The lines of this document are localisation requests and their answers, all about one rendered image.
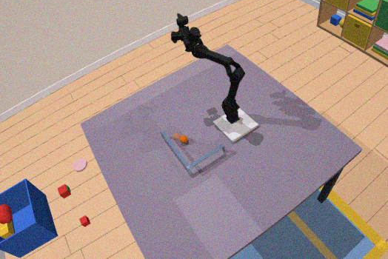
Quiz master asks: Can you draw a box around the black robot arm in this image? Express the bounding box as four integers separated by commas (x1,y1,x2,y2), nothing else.
171,27,245,124

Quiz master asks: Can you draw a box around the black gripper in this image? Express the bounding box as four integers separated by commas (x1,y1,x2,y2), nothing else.
176,13,189,40

